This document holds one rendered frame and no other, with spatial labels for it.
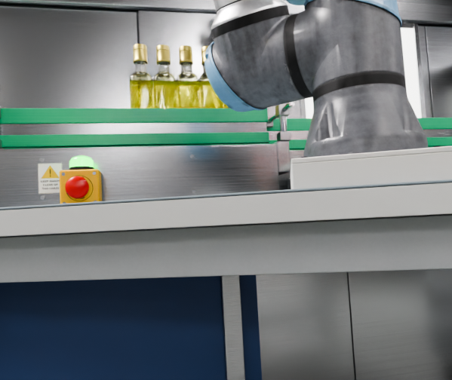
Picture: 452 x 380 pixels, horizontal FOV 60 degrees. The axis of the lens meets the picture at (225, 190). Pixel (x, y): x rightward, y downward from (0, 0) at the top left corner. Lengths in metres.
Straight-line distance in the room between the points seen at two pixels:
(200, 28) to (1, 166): 0.68
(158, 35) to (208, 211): 0.85
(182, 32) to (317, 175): 0.86
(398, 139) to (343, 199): 0.10
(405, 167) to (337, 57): 0.16
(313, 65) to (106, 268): 0.37
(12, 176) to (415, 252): 0.72
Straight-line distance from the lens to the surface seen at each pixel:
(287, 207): 0.43
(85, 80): 1.22
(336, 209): 0.43
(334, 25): 0.54
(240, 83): 0.58
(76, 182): 0.75
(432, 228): 0.50
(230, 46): 0.58
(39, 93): 1.22
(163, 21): 1.25
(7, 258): 0.60
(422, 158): 0.47
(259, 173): 0.87
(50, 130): 0.90
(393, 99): 0.51
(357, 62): 0.51
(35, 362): 0.92
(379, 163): 0.46
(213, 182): 0.85
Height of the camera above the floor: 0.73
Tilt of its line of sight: 4 degrees up
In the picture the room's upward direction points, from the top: 3 degrees counter-clockwise
